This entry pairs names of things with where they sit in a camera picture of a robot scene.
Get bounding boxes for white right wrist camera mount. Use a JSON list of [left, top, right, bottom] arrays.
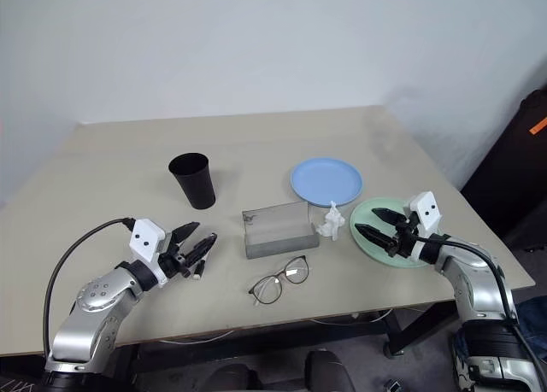
[[408, 190, 443, 261]]

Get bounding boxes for thin black-framed eyeglasses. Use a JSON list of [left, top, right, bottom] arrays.
[[248, 255, 311, 307]]

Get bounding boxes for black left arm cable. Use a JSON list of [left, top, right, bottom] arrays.
[[42, 216, 137, 359]]

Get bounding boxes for green round plate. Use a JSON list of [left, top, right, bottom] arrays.
[[349, 196, 444, 269]]

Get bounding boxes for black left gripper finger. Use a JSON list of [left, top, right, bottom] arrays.
[[184, 233, 219, 266], [170, 221, 201, 245]]

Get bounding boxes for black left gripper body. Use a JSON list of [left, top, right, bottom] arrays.
[[157, 233, 197, 279]]

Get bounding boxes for clear grey plastic box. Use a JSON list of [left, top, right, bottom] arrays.
[[241, 202, 321, 260]]

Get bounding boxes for thin white cable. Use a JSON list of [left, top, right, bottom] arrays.
[[156, 304, 431, 344]]

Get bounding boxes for dark rounded shape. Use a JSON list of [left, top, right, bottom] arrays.
[[304, 349, 356, 392]]

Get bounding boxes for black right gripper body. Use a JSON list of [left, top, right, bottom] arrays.
[[385, 219, 422, 260]]

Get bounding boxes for black plastic cup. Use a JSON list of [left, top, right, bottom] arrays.
[[168, 152, 217, 211]]

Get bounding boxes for black case with orange tag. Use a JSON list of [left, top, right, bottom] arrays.
[[459, 88, 547, 253]]

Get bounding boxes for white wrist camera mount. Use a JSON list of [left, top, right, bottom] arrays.
[[408, 190, 443, 261], [129, 218, 168, 289]]

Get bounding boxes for blue denim cloth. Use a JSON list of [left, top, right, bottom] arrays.
[[511, 296, 547, 355]]

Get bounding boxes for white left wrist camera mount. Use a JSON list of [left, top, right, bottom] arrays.
[[129, 218, 168, 289]]

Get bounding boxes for crumpled white tissue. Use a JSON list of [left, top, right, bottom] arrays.
[[315, 200, 345, 242]]

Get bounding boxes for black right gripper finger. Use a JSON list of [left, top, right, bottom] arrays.
[[354, 222, 392, 249], [370, 207, 409, 227]]

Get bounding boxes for blue round plate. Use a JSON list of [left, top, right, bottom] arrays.
[[290, 156, 364, 208]]

